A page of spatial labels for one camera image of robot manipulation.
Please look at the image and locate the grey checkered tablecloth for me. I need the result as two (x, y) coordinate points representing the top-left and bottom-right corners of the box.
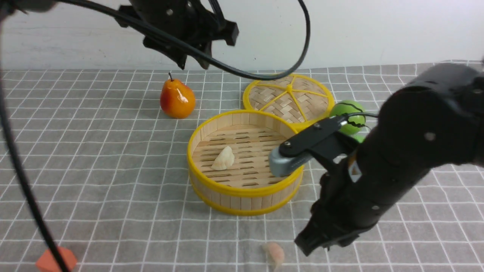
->
(2, 70), (483, 272)

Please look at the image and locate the black cable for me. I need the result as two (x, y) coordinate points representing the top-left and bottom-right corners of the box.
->
(0, 0), (311, 272)

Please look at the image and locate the white toy dumpling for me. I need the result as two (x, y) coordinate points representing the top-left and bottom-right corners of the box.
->
(211, 146), (235, 171)

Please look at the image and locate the pink toy dumpling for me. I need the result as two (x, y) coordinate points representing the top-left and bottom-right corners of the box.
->
(262, 242), (285, 272)

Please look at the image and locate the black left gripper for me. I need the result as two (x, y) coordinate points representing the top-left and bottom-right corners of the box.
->
(119, 0), (239, 56)

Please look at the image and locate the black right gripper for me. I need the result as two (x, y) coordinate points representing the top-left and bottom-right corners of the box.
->
(295, 153), (382, 256)

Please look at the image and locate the bamboo steamer tray yellow rim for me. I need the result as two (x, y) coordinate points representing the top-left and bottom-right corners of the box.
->
(187, 110), (304, 216)

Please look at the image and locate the orange red toy pear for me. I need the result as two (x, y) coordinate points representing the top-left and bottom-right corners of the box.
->
(160, 73), (196, 119)

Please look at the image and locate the woven bamboo steamer lid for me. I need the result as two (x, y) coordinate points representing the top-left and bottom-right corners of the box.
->
(242, 74), (336, 131)

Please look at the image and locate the green toy watermelon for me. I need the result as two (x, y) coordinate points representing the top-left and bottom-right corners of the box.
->
(329, 100), (366, 136)

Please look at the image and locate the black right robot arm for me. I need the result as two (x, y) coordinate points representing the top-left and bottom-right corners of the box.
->
(293, 63), (483, 256)

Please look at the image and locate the orange foam cube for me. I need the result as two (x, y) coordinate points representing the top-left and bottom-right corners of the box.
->
(35, 247), (78, 272)

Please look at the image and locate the green foam cube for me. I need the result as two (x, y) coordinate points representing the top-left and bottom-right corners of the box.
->
(352, 134), (366, 143)

